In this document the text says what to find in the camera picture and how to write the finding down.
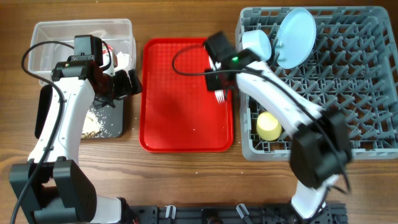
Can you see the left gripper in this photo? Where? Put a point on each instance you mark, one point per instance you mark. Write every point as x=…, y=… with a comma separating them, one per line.
x=125, y=88

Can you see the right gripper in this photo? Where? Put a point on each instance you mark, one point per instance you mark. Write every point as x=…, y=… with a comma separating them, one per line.
x=211, y=83

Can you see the white plastic fork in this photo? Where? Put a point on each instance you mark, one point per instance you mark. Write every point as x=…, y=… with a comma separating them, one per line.
x=219, y=94

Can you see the white napkin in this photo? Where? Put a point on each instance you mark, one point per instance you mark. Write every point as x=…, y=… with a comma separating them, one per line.
x=120, y=61

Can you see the rice and food scraps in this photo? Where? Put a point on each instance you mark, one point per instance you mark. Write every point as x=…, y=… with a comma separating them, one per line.
x=93, y=125

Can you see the light blue bowl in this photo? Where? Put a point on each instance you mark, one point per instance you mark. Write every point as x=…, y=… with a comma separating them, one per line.
x=258, y=42

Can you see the yellow plastic cup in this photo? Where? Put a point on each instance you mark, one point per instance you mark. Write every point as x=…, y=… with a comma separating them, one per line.
x=268, y=127

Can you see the light blue plate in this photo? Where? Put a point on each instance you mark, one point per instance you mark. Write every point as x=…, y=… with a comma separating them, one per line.
x=295, y=38

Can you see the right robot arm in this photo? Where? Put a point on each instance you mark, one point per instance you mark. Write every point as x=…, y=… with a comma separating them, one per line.
x=320, y=148

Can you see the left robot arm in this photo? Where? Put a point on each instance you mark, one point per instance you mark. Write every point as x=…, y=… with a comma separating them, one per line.
x=50, y=187

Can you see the black waste tray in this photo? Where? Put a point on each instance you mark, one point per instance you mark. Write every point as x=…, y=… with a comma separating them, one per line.
x=112, y=117

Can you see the clear plastic waste bin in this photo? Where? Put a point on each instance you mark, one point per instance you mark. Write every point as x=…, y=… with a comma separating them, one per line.
x=117, y=33

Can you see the grey dishwasher rack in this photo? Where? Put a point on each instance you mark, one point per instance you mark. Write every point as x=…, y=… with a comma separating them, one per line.
x=353, y=67

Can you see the red serving tray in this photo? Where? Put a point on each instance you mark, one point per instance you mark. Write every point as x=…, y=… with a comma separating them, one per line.
x=178, y=113

